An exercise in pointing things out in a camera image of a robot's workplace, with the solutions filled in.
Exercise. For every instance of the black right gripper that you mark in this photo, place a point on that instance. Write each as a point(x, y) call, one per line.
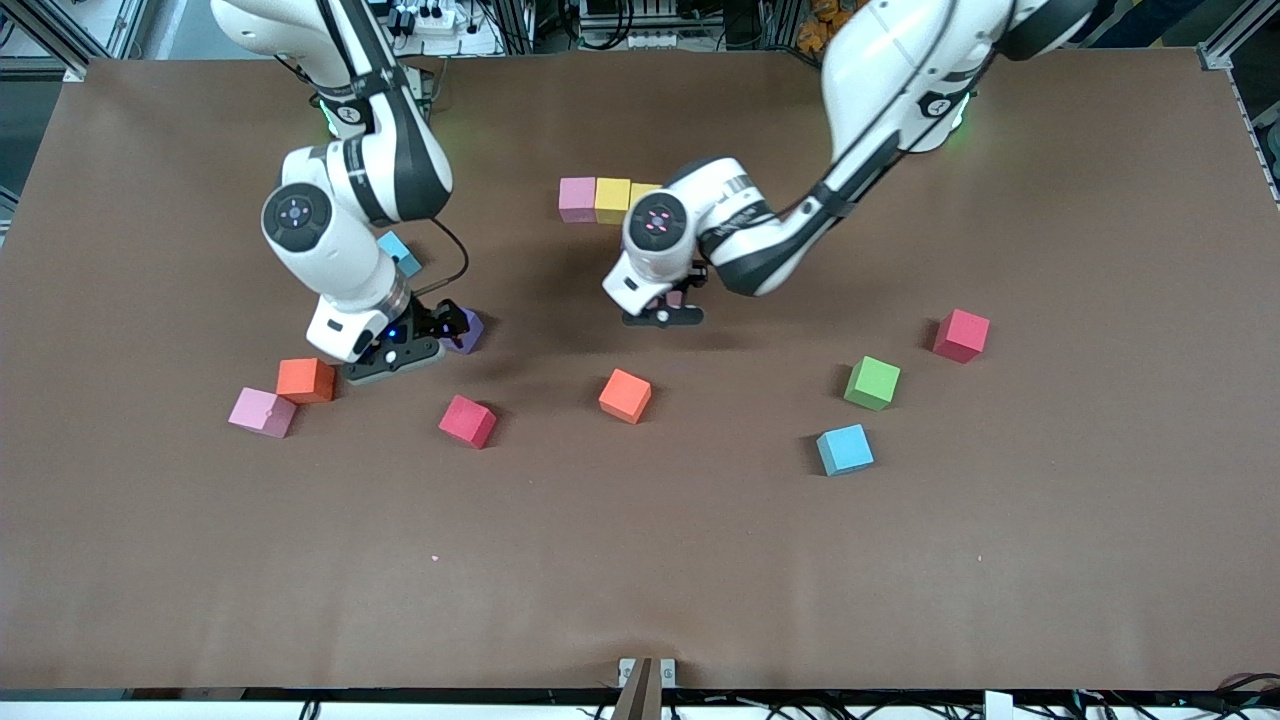
point(428, 321)

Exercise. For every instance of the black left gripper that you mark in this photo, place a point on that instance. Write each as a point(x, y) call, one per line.
point(686, 291)

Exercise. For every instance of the purple foam block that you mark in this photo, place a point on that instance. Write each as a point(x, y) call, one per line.
point(472, 335)

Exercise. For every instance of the yellow foam block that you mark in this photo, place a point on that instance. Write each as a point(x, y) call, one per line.
point(612, 198)
point(642, 193)

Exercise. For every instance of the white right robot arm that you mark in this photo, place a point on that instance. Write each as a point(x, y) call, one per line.
point(330, 240)

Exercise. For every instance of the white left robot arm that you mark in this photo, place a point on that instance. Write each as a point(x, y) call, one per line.
point(900, 60)

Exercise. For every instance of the light blue foam block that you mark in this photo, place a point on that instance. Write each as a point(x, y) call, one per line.
point(845, 449)
point(405, 258)

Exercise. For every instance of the red foam block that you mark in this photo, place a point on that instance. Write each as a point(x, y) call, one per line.
point(961, 335)
point(467, 421)

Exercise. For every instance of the orange foam block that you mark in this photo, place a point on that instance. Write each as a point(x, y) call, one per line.
point(625, 396)
point(305, 380)

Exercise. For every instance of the pink foam block with dent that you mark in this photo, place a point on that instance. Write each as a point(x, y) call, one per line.
point(262, 412)

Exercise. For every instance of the green foam block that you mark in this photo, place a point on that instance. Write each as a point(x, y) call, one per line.
point(872, 383)

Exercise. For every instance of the white power strip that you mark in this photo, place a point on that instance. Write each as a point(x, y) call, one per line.
point(640, 40)
point(425, 18)

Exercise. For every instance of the bag of orange snacks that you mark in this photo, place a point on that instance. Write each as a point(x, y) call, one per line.
point(822, 25)

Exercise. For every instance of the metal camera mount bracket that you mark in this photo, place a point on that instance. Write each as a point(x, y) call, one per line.
point(645, 675)

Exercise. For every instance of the aluminium frame post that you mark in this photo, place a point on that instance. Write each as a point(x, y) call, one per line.
point(1240, 30)
point(80, 35)

